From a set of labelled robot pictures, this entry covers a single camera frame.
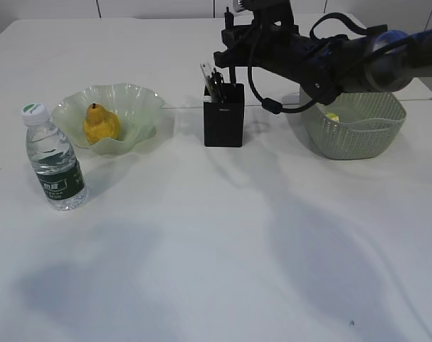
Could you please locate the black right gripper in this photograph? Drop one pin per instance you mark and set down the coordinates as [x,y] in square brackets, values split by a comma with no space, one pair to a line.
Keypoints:
[276,50]

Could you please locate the black pen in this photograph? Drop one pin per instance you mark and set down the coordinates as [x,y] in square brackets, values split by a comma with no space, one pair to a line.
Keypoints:
[220,86]
[229,24]

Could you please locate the black pen across ruler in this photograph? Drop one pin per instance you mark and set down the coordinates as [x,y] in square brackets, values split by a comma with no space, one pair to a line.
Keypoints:
[213,85]

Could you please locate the clear plastic ruler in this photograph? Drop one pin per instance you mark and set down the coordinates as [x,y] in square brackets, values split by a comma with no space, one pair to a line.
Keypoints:
[206,70]

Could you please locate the yellow pear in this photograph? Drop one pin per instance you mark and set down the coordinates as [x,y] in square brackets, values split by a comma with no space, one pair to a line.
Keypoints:
[100,123]

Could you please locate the clear water bottle green label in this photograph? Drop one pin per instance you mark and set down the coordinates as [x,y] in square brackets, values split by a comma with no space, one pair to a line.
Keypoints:
[53,159]

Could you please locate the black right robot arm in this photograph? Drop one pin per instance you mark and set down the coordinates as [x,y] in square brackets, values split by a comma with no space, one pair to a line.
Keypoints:
[329,67]

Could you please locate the black square pen holder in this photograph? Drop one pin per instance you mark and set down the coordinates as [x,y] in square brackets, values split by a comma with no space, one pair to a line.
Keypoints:
[223,122]

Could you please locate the green woven plastic basket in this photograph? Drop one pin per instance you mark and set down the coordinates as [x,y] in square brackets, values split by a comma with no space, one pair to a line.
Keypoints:
[369,123]

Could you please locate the green wavy glass plate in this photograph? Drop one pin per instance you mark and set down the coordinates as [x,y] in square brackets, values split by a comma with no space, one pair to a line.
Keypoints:
[138,109]

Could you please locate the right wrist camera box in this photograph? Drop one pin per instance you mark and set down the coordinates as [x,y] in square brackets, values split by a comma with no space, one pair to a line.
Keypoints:
[267,11]

